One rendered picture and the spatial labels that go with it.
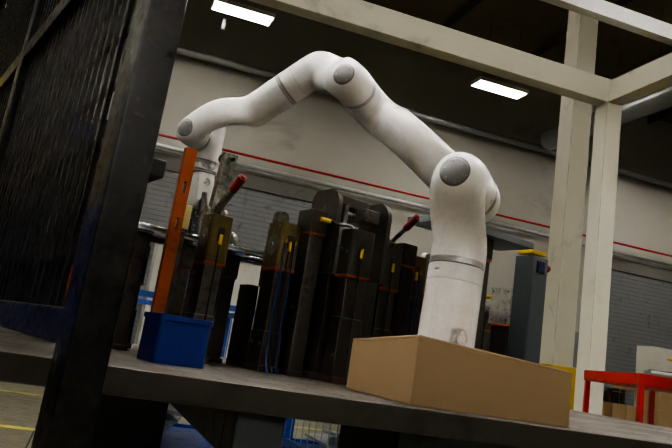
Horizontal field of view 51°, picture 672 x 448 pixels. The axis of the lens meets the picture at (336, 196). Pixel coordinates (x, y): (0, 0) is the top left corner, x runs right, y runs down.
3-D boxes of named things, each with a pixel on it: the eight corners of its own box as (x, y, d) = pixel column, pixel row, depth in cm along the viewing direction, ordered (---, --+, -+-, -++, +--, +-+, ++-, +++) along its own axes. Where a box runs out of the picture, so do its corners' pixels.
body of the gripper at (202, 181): (222, 171, 189) (214, 212, 186) (206, 176, 197) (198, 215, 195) (196, 163, 185) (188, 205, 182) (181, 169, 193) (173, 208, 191)
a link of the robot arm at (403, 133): (462, 220, 150) (479, 241, 164) (502, 179, 150) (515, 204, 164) (324, 93, 176) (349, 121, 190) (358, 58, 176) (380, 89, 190)
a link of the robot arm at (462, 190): (490, 277, 155) (503, 176, 162) (470, 255, 139) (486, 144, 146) (437, 272, 160) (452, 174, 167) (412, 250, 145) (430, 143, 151)
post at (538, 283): (517, 407, 209) (530, 260, 219) (537, 411, 203) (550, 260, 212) (499, 404, 205) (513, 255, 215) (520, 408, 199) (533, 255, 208)
